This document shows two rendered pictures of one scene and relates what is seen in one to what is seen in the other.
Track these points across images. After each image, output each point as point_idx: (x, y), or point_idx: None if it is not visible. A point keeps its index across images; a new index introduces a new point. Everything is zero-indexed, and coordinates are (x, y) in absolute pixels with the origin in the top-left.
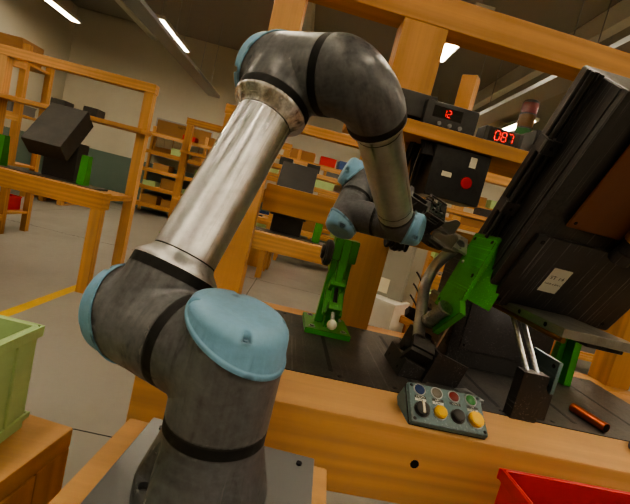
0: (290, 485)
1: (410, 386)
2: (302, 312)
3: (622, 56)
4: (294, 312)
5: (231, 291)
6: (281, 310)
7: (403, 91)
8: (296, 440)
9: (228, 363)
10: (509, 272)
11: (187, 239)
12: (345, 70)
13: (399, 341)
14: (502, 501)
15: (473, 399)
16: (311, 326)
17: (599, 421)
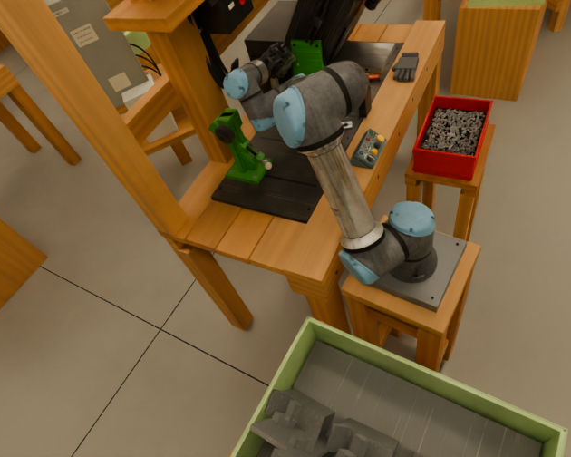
0: None
1: (358, 155)
2: (206, 174)
3: None
4: (207, 179)
5: (392, 215)
6: (203, 189)
7: None
8: None
9: (434, 228)
10: (333, 54)
11: (372, 222)
12: (363, 95)
13: (269, 128)
14: (418, 157)
15: (371, 131)
16: (256, 178)
17: (376, 76)
